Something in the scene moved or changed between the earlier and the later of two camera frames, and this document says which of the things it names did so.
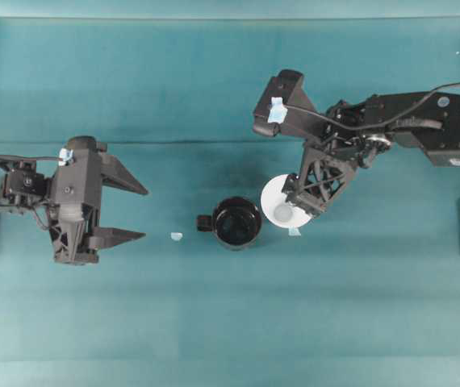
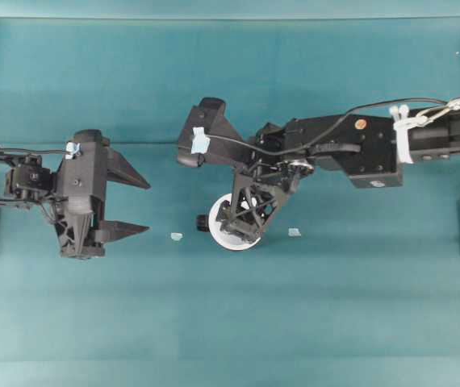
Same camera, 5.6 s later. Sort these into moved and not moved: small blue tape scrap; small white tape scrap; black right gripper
Moved: black right gripper
Not moved: small blue tape scrap; small white tape scrap
